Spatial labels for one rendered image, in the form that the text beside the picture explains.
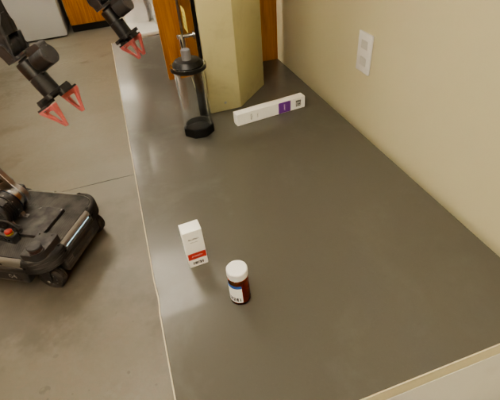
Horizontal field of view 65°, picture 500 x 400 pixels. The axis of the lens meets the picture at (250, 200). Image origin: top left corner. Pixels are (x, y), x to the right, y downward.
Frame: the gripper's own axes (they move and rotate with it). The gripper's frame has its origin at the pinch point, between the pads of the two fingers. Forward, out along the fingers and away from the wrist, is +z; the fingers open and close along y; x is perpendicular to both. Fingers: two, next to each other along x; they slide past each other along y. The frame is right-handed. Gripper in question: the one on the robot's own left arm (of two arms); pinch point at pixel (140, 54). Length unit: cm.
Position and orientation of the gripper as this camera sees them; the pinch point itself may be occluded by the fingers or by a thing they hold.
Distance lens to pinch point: 175.6
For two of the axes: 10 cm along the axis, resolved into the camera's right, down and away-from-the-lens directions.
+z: 5.4, 7.0, 4.6
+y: 2.1, -6.4, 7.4
